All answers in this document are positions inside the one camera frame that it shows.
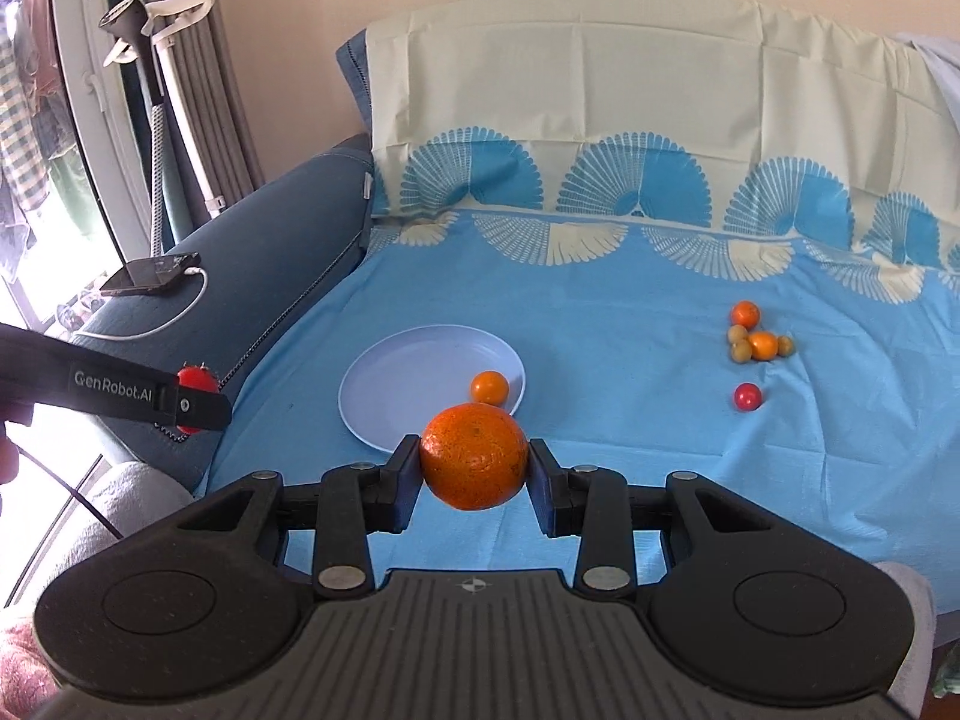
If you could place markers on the finger of the black left gripper genrobot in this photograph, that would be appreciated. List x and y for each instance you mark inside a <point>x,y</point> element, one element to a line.
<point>38,370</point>

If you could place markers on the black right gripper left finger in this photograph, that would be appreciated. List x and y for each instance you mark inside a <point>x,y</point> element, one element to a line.
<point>348,504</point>

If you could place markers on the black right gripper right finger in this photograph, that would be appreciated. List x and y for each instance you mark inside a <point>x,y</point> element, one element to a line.
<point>599,507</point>

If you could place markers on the large orange mandarin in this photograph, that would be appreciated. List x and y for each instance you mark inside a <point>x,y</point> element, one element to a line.
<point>473,457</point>

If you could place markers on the small orange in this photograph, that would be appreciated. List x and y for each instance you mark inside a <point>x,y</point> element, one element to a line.
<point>746,314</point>
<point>489,387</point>
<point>764,345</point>

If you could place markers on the small red tomato with stem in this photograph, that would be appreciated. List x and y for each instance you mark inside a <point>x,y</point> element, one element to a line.
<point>198,400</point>

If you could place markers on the red cherry tomato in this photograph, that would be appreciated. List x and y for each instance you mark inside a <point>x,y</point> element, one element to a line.
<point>747,396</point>

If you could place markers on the tan longan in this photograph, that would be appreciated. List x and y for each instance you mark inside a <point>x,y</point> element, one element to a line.
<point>741,351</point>
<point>786,346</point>
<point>737,333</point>

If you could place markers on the person left hand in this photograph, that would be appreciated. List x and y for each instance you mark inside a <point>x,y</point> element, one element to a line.
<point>9,457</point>

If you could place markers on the light blue plate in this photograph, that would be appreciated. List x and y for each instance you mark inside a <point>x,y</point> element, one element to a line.
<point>403,381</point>

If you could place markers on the black smartphone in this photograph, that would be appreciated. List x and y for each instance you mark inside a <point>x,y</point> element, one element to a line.
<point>149,276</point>

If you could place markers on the hanging checkered clothes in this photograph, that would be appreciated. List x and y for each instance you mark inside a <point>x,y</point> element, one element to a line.
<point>40,160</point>

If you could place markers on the dark blue denim sofa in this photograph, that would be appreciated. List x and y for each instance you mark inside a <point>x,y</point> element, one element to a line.
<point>268,259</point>

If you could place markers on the grey curtain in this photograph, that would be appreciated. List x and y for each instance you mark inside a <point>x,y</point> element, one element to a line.
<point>219,163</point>

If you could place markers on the blue patterned bed sheet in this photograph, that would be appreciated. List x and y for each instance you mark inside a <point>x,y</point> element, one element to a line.
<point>599,182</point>

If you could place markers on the black gooseneck phone holder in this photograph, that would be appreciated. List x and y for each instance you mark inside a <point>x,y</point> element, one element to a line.
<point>127,23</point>

